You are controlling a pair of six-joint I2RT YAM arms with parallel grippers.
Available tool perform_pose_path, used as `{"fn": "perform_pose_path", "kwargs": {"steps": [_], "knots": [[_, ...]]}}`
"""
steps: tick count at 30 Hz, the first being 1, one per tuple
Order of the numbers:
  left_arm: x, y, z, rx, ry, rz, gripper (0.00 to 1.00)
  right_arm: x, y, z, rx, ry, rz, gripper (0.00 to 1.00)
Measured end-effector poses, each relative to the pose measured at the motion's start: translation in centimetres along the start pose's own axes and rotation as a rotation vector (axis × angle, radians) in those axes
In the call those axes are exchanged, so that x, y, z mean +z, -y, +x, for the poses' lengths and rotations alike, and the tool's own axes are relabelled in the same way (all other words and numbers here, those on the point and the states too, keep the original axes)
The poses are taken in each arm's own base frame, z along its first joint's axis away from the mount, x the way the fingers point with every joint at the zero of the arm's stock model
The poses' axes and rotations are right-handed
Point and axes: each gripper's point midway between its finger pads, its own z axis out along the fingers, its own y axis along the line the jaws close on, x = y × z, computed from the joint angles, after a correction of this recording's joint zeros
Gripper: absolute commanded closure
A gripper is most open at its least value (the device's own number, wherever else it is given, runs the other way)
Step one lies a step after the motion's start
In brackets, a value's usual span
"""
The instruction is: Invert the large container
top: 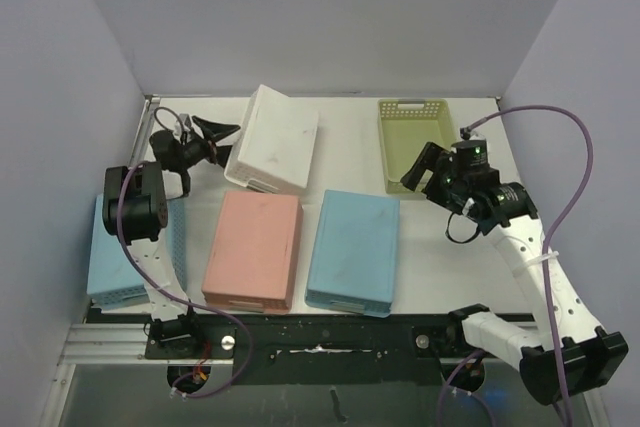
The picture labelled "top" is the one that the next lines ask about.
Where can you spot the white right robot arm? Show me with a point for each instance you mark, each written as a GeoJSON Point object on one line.
{"type": "Point", "coordinates": [570, 352]}

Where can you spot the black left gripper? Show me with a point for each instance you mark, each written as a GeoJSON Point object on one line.
{"type": "Point", "coordinates": [213, 131]}

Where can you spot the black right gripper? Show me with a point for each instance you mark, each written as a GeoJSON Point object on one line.
{"type": "Point", "coordinates": [433, 179]}

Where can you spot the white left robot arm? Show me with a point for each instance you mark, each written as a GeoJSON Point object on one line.
{"type": "Point", "coordinates": [135, 210]}

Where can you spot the light blue plastic basket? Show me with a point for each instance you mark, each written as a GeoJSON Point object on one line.
{"type": "Point", "coordinates": [112, 282]}

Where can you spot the yellow-green plastic basket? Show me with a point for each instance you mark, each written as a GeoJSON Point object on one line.
{"type": "Point", "coordinates": [404, 127]}

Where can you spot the pink plastic basket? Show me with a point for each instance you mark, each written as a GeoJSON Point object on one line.
{"type": "Point", "coordinates": [253, 262]}

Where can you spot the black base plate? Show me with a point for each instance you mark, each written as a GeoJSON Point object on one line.
{"type": "Point", "coordinates": [323, 349]}

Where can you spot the aluminium table frame rail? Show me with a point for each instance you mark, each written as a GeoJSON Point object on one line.
{"type": "Point", "coordinates": [104, 344]}

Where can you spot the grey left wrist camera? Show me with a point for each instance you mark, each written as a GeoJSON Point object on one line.
{"type": "Point", "coordinates": [184, 124]}

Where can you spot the white plastic basket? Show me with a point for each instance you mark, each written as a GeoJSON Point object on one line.
{"type": "Point", "coordinates": [274, 151]}

